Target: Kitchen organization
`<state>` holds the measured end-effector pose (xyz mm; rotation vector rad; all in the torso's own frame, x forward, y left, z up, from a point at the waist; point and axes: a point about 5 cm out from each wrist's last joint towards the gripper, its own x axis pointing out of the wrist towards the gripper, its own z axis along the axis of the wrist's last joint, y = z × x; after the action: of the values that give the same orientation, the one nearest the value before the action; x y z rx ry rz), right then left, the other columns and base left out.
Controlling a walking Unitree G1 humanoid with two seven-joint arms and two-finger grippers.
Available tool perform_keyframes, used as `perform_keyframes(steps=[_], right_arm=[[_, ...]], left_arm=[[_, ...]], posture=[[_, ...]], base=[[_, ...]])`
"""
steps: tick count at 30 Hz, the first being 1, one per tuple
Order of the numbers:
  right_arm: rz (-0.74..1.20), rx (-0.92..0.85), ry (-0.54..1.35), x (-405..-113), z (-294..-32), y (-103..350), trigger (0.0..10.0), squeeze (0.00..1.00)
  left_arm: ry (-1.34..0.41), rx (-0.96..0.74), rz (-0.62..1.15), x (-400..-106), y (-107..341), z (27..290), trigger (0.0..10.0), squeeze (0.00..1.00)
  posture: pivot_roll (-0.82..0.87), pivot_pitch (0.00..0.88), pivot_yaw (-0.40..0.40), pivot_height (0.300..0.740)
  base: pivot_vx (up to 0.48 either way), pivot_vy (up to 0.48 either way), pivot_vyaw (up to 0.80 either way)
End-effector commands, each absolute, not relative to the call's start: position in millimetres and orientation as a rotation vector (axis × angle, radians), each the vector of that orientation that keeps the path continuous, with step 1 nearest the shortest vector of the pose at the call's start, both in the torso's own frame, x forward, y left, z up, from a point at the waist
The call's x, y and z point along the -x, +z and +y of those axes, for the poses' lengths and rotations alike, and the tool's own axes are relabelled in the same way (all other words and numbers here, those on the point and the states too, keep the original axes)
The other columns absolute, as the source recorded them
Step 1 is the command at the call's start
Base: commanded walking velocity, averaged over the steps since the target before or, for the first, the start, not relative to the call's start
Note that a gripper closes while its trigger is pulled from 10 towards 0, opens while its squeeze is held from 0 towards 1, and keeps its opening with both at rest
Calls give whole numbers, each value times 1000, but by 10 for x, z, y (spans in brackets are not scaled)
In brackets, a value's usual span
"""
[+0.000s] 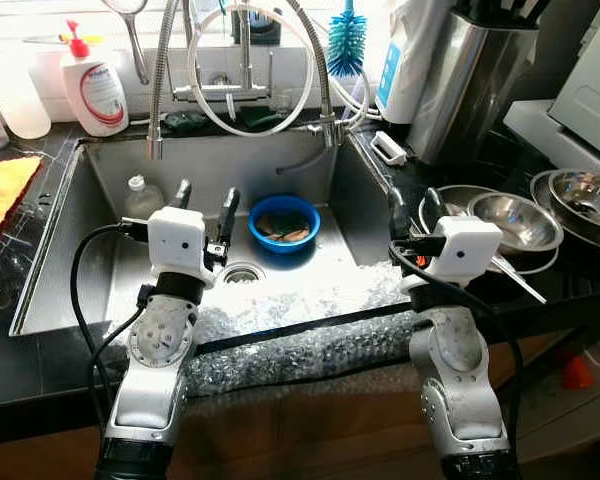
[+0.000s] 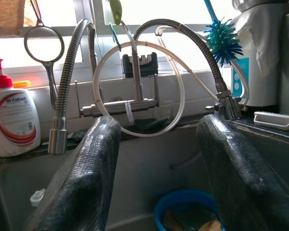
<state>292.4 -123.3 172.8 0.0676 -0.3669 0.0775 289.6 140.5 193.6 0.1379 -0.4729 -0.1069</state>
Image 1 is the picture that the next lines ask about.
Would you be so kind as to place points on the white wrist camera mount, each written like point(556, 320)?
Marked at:
point(465, 250)
point(180, 245)

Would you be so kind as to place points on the white canister blue label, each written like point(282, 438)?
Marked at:
point(400, 70)

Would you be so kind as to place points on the white soap pump bottle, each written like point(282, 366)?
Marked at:
point(98, 95)

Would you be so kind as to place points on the shallow steel plate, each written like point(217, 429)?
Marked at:
point(545, 215)
point(455, 195)

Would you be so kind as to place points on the orange cleaning cloth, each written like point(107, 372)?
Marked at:
point(5, 195)

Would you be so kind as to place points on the white washing machine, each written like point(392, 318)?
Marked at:
point(590, 90)

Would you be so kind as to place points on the blue plastic bowl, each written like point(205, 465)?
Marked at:
point(258, 225)

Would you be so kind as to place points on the translucent white bottle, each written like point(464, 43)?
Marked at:
point(15, 100)

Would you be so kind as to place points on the bubble wrap padding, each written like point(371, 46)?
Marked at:
point(300, 350)

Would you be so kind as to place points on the blue bottle brush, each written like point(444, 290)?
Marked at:
point(346, 45)

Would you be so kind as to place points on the steel mesh strainer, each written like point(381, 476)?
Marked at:
point(137, 45)

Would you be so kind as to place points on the clear plastic dish tray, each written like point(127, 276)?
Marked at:
point(30, 250)

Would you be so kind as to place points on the chrome faucet mixer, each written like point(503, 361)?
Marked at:
point(245, 60)

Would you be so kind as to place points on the clear plastic bottle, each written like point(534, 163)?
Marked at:
point(140, 200)

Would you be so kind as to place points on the large steel bowl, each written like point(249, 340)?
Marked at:
point(585, 195)

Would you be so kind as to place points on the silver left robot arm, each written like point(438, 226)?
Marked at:
point(150, 370)

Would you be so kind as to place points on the light wood cabinet door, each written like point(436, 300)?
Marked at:
point(310, 440)

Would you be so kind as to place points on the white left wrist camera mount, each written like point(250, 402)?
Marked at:
point(180, 245)

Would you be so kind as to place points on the small steel bowl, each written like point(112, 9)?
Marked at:
point(515, 225)

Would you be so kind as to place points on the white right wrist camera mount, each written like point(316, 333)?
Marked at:
point(465, 250)

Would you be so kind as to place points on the stainless steel sink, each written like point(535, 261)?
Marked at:
point(280, 165)

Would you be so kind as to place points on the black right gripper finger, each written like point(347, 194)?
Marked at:
point(434, 212)
point(398, 215)

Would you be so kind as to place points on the brown scouring pad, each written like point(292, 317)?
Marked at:
point(285, 228)

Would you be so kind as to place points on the small orange object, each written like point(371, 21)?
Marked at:
point(577, 372)

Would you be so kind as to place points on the dark green sponge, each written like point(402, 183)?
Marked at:
point(185, 123)
point(255, 118)

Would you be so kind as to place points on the stainless steel knife block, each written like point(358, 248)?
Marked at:
point(460, 90)

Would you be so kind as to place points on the small white clip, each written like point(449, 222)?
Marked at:
point(388, 148)

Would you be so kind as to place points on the steel tongs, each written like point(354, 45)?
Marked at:
point(520, 280)

